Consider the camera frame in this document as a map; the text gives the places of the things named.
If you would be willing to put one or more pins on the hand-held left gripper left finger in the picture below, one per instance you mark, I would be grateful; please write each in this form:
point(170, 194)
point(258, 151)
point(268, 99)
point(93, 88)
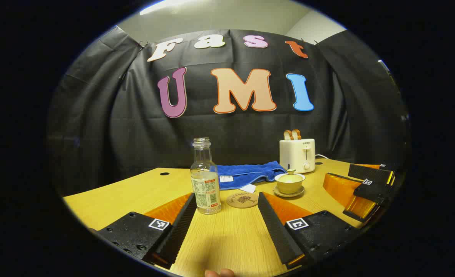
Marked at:
point(175, 234)

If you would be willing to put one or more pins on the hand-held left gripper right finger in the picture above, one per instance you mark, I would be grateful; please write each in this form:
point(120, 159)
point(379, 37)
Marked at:
point(279, 234)

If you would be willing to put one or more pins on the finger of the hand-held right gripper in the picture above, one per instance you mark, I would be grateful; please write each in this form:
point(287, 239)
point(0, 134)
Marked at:
point(370, 174)
point(372, 190)

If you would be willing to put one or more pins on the round cork coaster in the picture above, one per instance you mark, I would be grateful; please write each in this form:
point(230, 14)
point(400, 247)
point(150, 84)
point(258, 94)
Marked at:
point(243, 200)

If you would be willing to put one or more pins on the clear plastic water bottle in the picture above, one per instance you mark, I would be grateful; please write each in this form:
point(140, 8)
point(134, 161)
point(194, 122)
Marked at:
point(206, 192)

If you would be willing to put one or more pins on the yellow teacup lid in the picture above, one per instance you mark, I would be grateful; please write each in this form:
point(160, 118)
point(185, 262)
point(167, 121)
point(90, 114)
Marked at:
point(290, 177)

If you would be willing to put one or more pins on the yellow ceramic saucer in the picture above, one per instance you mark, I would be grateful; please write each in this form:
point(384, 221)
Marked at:
point(288, 195)

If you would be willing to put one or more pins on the blue towel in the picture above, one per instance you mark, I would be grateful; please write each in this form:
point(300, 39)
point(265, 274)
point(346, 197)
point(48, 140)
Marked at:
point(250, 171)

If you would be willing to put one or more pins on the white toaster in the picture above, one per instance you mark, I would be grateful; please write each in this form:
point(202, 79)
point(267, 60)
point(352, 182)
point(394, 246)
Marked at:
point(295, 156)

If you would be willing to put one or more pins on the toast slice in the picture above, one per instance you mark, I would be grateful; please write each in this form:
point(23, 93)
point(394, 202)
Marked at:
point(287, 135)
point(296, 134)

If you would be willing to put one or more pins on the black backdrop cloth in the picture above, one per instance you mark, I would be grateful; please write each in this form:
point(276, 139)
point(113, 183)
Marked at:
point(231, 130)

